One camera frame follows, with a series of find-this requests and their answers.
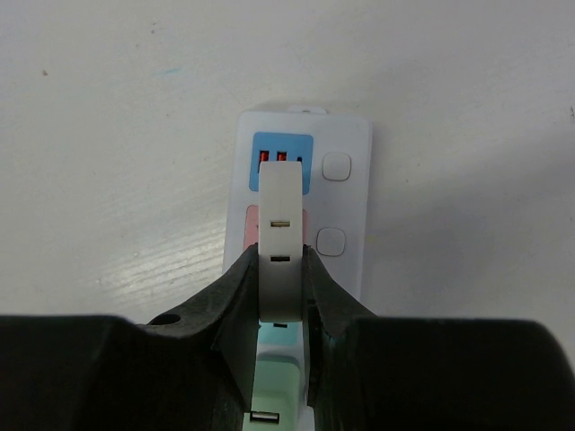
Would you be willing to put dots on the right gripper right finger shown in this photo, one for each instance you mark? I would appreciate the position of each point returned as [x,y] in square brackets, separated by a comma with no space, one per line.
[366,372]

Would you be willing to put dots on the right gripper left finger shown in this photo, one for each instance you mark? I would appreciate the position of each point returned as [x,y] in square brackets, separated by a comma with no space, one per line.
[190,368]

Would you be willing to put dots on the green plug adapter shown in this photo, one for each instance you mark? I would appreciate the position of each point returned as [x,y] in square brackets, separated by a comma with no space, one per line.
[276,396]

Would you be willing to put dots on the white plug with switch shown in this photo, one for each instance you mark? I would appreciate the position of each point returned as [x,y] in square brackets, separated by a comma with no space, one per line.
[280,242]

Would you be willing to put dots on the white colourful power strip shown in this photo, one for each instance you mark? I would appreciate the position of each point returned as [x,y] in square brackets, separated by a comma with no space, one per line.
[334,152]

